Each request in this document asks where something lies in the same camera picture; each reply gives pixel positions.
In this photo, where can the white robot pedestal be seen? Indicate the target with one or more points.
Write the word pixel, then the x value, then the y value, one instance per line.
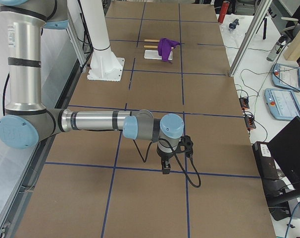
pixel 104 65

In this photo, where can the orange black connector block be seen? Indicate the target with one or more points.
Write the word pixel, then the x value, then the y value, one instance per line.
pixel 244 102

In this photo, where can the far blue teach pendant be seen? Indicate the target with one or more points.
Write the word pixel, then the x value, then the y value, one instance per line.
pixel 286 76

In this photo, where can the white towel rack base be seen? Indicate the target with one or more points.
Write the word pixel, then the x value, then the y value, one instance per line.
pixel 156 55

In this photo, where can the wooden rack rod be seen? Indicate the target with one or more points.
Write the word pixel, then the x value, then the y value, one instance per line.
pixel 151 40
pixel 150 47

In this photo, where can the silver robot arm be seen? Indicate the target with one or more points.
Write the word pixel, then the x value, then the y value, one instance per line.
pixel 28 121

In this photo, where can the black computer box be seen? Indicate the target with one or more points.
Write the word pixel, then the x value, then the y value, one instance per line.
pixel 266 165

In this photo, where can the front wooden rack rod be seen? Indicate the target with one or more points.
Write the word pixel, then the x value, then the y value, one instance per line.
pixel 150 47

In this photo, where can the dark blue folded umbrella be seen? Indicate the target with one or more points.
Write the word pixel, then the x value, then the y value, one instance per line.
pixel 234 24

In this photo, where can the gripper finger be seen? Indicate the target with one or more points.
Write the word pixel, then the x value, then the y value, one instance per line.
pixel 165 165

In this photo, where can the aluminium frame post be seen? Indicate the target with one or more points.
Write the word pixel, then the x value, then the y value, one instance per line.
pixel 254 25

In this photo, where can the grey water bottle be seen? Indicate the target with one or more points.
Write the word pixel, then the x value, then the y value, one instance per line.
pixel 281 42

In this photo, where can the black monitor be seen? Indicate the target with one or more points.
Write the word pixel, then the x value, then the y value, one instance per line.
pixel 285 149

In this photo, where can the blue teach pendant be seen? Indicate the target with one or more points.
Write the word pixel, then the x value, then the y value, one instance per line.
pixel 282 103
pixel 286 76

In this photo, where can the rear wooden rack rod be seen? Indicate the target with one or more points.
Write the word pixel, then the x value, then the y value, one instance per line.
pixel 151 40

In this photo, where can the near blue teach pendant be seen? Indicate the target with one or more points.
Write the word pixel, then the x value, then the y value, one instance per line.
pixel 282 103

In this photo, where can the purple towel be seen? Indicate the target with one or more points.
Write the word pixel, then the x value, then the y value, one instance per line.
pixel 165 47

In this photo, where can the red cylinder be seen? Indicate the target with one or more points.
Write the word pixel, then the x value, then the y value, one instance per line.
pixel 223 11

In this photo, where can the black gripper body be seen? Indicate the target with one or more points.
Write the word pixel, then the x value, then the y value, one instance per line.
pixel 164 158

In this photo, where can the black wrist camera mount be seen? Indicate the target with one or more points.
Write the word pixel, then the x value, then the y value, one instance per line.
pixel 185 146

